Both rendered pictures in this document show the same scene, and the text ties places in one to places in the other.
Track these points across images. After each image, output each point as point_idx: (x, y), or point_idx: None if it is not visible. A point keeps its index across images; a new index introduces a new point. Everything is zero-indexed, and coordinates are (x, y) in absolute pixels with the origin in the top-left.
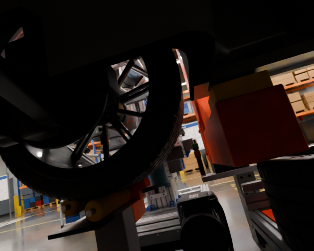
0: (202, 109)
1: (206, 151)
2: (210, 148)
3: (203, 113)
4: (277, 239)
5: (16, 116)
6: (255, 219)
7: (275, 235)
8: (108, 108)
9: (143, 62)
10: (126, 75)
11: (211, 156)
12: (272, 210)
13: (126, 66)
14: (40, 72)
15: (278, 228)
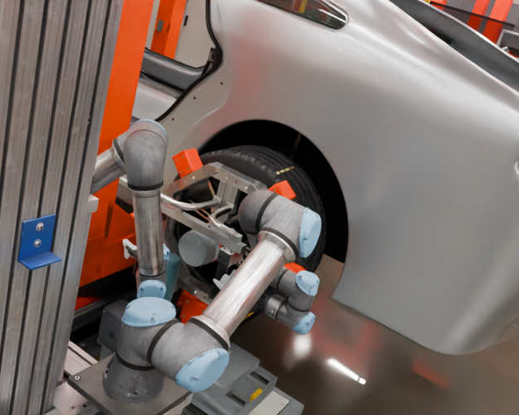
0: (128, 217)
1: (85, 272)
2: (123, 257)
3: (128, 221)
4: (118, 299)
5: None
6: (83, 315)
7: (116, 298)
8: None
9: (207, 187)
10: (212, 194)
11: (112, 267)
12: (124, 280)
13: (214, 185)
14: None
15: (124, 288)
